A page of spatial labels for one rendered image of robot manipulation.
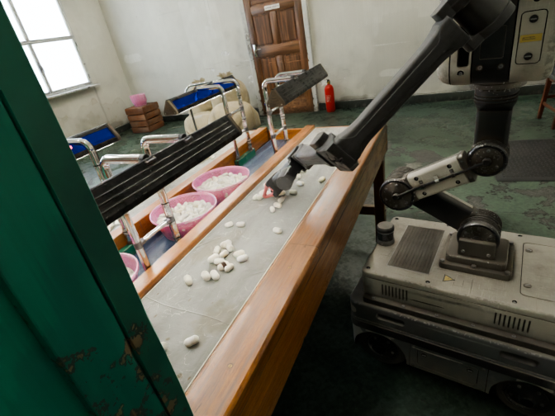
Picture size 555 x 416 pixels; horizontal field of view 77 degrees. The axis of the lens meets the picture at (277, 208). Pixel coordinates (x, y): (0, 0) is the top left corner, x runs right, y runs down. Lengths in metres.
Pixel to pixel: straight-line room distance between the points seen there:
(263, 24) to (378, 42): 1.74
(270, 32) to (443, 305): 5.09
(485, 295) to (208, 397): 0.92
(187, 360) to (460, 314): 0.91
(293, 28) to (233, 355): 5.29
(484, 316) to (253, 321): 0.80
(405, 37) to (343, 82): 1.01
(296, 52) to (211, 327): 5.17
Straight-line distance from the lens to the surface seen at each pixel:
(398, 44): 5.50
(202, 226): 1.25
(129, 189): 0.83
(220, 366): 0.77
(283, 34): 5.81
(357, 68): 5.62
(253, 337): 0.80
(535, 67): 1.04
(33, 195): 0.32
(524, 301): 1.33
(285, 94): 1.52
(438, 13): 0.78
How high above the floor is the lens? 1.34
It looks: 28 degrees down
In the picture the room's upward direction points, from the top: 11 degrees counter-clockwise
